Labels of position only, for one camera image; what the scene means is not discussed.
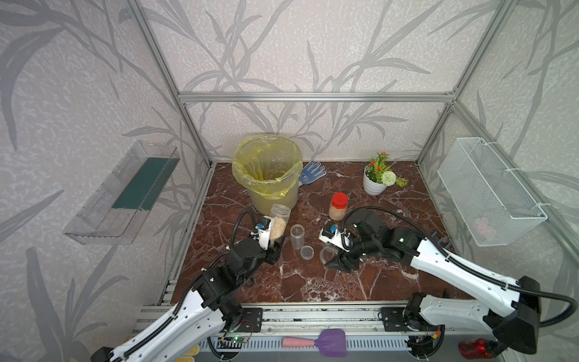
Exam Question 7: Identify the clear oatmeal jar small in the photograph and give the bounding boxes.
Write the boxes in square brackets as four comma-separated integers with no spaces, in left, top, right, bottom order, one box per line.
[290,224,305,250]

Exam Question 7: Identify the clear plastic wall shelf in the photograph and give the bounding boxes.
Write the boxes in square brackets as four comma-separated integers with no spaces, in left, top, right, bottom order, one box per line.
[63,141,180,245]

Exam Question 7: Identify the purple scoop pink handle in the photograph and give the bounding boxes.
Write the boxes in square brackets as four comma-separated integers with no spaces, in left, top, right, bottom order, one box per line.
[282,329,347,357]

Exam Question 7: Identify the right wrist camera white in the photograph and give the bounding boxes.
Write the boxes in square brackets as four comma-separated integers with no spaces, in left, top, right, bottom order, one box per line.
[318,223,353,251]

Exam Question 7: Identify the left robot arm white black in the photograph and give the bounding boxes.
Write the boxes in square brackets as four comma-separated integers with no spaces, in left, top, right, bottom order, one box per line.
[90,216,286,361]

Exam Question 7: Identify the clear oatmeal jar tall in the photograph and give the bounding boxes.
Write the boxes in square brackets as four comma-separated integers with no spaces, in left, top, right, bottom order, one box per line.
[270,204,291,244]

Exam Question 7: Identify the yellow dotted work glove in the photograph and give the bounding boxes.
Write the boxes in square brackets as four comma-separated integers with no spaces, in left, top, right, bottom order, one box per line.
[175,345,201,362]

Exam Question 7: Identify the blue dotted work glove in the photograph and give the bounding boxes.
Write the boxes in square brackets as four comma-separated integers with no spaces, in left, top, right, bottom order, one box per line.
[299,161,327,187]

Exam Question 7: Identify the red lid oatmeal jar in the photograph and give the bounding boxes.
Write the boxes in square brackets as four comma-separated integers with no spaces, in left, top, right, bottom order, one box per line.
[328,192,348,221]

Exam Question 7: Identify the white pot artificial flowers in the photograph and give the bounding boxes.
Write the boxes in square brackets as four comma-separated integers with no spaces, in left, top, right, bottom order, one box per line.
[363,152,408,196]

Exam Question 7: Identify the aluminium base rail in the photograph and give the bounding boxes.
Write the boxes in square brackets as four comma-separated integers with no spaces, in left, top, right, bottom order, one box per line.
[130,302,512,338]

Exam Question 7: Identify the mesh trash bin yellow bag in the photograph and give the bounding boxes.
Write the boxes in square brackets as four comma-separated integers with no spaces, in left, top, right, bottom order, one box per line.
[232,134,303,214]

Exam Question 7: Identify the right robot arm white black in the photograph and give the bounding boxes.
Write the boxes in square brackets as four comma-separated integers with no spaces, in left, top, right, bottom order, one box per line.
[319,206,578,354]

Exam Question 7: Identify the white wire wall basket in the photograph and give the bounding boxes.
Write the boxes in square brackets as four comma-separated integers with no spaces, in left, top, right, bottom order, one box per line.
[437,137,548,247]

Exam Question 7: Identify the green circuit board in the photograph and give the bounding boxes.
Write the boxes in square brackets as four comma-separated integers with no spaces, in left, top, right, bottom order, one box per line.
[220,335,251,348]

